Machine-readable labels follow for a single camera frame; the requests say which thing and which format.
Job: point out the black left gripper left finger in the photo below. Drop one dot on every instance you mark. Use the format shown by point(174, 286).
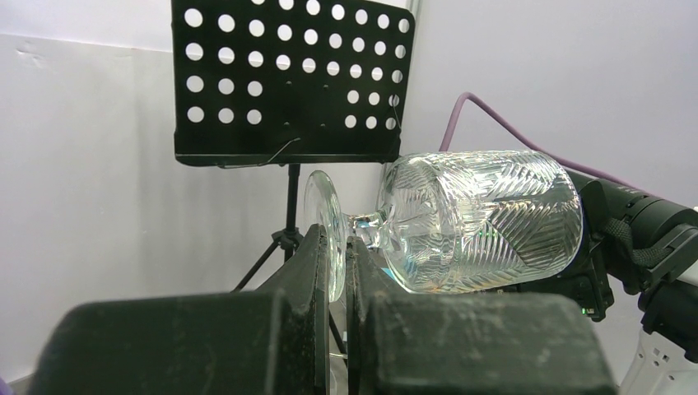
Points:
point(271, 340)

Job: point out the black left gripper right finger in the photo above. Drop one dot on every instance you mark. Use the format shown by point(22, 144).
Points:
point(481, 343)

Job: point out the clear wine glass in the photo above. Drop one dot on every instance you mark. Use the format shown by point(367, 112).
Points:
point(458, 222)

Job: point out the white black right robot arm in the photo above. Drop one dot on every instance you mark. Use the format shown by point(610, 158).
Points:
point(649, 245)

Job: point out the black music stand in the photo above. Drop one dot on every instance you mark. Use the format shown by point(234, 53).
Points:
point(289, 83)

